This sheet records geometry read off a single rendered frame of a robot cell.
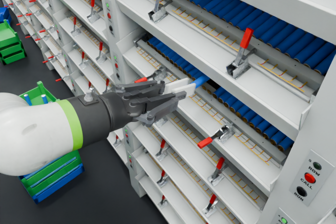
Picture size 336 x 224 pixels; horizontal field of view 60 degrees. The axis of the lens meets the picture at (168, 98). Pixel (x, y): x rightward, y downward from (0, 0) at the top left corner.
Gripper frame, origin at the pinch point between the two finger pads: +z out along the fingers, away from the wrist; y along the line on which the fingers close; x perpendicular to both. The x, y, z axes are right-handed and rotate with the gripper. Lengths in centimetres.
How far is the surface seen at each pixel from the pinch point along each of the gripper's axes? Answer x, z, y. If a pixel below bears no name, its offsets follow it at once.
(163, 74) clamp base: 5.7, 7.5, 14.2
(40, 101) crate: 56, -6, 82
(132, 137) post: 49, 15, 33
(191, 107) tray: 7.6, 6.2, 0.4
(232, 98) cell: 1.8, 11.9, -7.0
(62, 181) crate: 101, -4, 66
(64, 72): 79, 29, 138
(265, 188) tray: 9.2, 3.2, -26.1
